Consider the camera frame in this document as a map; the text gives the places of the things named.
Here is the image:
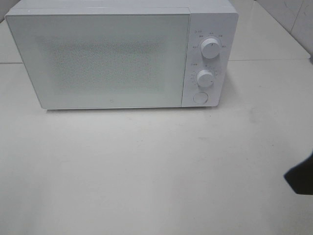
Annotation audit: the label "white round door button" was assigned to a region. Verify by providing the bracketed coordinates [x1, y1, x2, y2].
[193, 92, 208, 105]

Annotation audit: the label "white microwave knob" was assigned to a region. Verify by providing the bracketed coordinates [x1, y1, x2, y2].
[201, 37, 222, 59]
[196, 70, 215, 88]

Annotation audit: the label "white microwave oven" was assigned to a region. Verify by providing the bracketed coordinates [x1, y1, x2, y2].
[5, 0, 239, 110]

